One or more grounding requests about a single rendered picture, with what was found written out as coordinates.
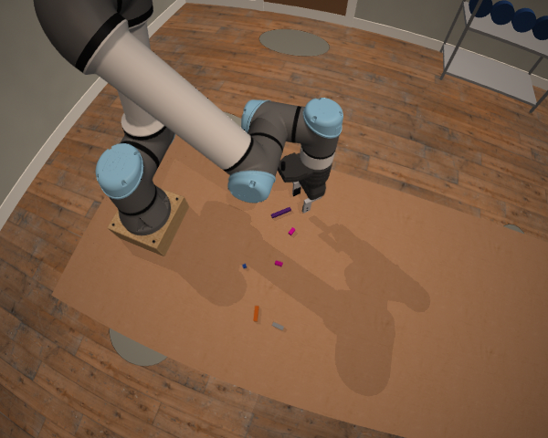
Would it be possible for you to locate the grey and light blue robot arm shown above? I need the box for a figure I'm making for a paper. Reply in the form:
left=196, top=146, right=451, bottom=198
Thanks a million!
left=33, top=0, right=343, bottom=235

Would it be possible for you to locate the dark purple rod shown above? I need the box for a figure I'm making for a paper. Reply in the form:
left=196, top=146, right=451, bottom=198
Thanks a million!
left=271, top=207, right=291, bottom=219

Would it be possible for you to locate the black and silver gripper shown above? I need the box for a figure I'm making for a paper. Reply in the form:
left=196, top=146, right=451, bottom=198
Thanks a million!
left=278, top=145, right=334, bottom=213

